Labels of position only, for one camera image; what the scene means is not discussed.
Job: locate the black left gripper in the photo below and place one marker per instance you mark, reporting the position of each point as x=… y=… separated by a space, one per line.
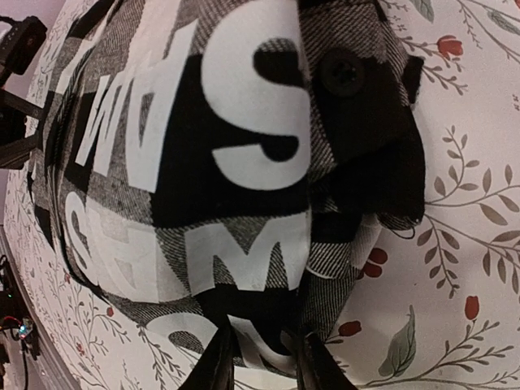
x=15 y=146

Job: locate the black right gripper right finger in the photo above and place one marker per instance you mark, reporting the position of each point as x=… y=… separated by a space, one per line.
x=316 y=367

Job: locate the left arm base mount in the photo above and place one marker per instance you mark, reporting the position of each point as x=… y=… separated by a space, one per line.
x=19 y=335

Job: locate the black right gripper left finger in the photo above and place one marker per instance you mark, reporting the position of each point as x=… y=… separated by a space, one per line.
x=215 y=368

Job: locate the black white checkered shirt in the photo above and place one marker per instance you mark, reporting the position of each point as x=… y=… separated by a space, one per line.
x=213 y=164

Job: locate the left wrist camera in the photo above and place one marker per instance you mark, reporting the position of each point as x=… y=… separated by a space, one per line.
x=19 y=45

